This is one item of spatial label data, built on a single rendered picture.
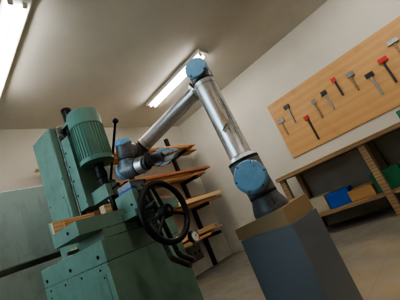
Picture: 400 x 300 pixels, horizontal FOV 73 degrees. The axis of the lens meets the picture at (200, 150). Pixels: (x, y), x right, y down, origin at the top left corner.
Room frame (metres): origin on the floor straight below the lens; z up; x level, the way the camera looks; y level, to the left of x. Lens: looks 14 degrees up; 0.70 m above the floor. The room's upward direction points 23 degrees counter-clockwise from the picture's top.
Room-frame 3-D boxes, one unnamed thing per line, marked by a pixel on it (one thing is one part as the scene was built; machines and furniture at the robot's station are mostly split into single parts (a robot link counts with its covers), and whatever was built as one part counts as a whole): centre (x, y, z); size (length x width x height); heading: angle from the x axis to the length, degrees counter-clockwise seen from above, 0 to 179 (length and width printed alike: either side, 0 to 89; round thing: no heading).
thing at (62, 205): (1.52, 0.78, 1.16); 0.22 x 0.22 x 0.72; 58
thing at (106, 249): (1.43, 0.63, 0.76); 0.57 x 0.45 x 0.09; 58
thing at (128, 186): (1.27, 0.36, 0.99); 0.13 x 0.11 x 0.06; 148
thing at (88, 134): (1.37, 0.53, 1.35); 0.18 x 0.18 x 0.31
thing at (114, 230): (1.33, 0.48, 0.82); 0.40 x 0.21 x 0.04; 148
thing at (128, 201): (1.26, 0.37, 0.91); 0.15 x 0.14 x 0.09; 148
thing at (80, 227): (1.31, 0.44, 0.87); 0.61 x 0.30 x 0.06; 148
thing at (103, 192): (1.38, 0.55, 1.03); 0.14 x 0.07 x 0.09; 58
